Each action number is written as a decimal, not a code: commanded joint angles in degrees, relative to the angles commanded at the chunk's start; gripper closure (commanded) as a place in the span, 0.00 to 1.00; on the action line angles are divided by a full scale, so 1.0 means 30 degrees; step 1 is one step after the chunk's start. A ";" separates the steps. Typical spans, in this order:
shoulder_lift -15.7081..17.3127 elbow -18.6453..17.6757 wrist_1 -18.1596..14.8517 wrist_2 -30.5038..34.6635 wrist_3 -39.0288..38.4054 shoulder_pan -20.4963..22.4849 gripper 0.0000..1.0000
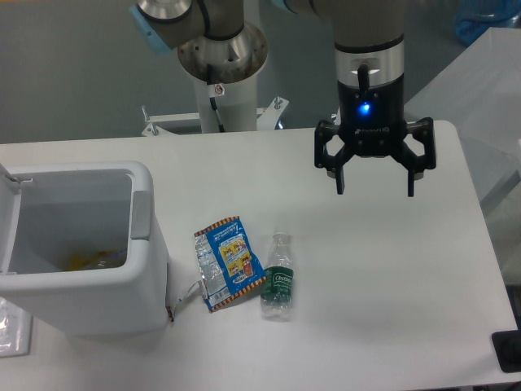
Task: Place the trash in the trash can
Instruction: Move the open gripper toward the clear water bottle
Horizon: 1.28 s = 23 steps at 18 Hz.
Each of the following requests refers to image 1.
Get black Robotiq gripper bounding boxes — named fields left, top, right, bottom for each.
left=313, top=74, right=438, bottom=198

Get clear bottle green label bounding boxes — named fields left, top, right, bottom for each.
left=260, top=231, right=294, bottom=322

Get blue snack wrapper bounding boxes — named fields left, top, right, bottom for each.
left=167, top=216, right=267, bottom=322

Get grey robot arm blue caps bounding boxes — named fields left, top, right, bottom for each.
left=129, top=1, right=436, bottom=192

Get yellow trash inside can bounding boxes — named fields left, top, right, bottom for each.
left=64, top=249, right=127, bottom=271

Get white plastic trash can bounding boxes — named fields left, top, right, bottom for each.
left=1, top=161, right=169, bottom=336

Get blue water jug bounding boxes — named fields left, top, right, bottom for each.
left=453, top=1, right=520, bottom=46

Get black device at table edge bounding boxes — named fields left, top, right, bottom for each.
left=492, top=330, right=520, bottom=373

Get clear plastic bag corner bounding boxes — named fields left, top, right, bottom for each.
left=0, top=298, right=33, bottom=358

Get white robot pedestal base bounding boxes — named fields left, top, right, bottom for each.
left=140, top=24, right=290, bottom=138

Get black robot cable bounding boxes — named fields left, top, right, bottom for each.
left=205, top=63, right=226, bottom=134

